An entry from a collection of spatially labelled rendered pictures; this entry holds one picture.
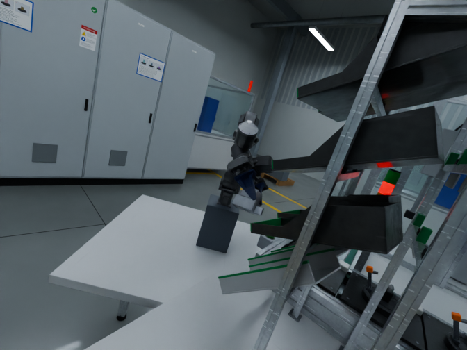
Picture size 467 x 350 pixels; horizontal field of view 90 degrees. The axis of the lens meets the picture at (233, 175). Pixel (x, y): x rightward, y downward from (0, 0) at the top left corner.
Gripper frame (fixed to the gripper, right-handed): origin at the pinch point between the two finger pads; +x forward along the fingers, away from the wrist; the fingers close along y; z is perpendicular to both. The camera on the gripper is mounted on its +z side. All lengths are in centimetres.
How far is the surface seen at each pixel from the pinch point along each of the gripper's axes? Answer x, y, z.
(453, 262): 28, 117, 69
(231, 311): 25.0, 20.1, -23.4
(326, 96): -3.6, -18.1, 24.3
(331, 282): 24.0, 43.0, 7.6
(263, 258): 14.5, 14.5, -6.7
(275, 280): 23.7, -3.3, -1.0
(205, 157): -285, 304, -142
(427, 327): 44, 52, 30
